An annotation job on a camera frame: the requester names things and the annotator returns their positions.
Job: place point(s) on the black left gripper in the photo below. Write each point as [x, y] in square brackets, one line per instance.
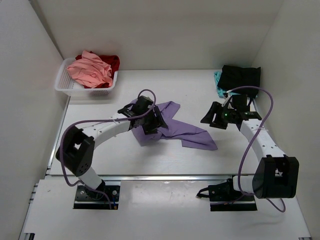
[158, 121]

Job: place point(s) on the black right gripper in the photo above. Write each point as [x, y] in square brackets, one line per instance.
[215, 108]

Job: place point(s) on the purple t shirt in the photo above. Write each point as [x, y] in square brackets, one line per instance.
[190, 136]

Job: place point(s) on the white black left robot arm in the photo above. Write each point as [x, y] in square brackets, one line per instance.
[77, 145]

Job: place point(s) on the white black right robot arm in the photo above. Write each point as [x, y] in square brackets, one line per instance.
[276, 175]

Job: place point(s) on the folded teal t shirt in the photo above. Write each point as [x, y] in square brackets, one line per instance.
[220, 90]

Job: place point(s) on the folded black t shirt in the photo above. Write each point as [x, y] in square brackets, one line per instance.
[234, 77]

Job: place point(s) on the dark red t shirt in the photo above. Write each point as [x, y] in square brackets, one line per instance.
[113, 60]

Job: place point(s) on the pink t shirt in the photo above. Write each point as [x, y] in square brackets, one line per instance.
[91, 71]

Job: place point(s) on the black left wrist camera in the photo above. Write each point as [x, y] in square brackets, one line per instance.
[142, 105]

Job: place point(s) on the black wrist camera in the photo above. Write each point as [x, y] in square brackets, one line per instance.
[240, 102]
[142, 105]

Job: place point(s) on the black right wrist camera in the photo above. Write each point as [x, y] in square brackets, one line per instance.
[240, 102]

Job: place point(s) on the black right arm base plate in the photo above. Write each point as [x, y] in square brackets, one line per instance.
[223, 198]

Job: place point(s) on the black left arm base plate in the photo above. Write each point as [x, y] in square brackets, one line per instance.
[85, 199]

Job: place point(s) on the aluminium table edge rail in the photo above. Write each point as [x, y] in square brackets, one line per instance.
[166, 177]

